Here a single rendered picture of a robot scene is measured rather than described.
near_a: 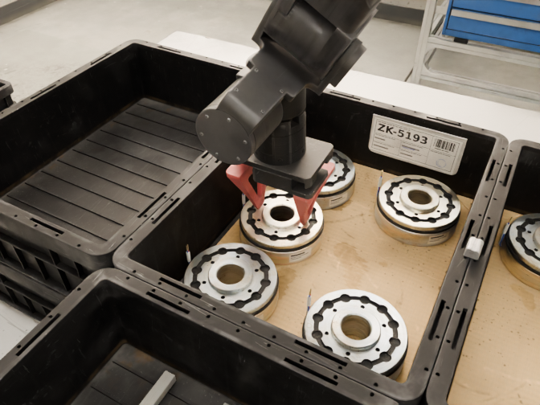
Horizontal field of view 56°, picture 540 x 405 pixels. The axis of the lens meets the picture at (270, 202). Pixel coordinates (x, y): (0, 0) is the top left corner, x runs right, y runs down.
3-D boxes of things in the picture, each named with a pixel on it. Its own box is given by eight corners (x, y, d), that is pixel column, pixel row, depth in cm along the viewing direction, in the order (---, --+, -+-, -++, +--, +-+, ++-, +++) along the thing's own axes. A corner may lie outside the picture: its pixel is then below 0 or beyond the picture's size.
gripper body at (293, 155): (308, 194, 53) (308, 135, 48) (225, 166, 57) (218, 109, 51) (334, 157, 57) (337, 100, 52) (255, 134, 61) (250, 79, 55)
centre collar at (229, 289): (223, 254, 58) (222, 250, 57) (261, 269, 56) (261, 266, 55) (198, 284, 54) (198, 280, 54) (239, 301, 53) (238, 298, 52)
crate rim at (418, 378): (294, 93, 75) (294, 79, 74) (505, 151, 65) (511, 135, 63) (108, 277, 49) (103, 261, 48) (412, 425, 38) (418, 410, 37)
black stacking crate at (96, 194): (144, 101, 92) (132, 41, 85) (290, 147, 82) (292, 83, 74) (-52, 239, 66) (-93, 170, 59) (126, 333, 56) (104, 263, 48)
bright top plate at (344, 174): (296, 142, 75) (296, 139, 74) (363, 159, 72) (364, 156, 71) (268, 182, 68) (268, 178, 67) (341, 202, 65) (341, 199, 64)
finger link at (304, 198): (309, 247, 58) (310, 186, 52) (255, 227, 61) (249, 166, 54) (333, 209, 62) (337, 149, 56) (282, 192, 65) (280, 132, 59)
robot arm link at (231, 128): (374, 41, 44) (296, -25, 44) (317, 109, 37) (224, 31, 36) (307, 121, 53) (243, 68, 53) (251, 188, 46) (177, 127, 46)
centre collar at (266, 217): (274, 198, 65) (274, 194, 64) (308, 211, 63) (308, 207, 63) (254, 221, 62) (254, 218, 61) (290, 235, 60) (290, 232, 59)
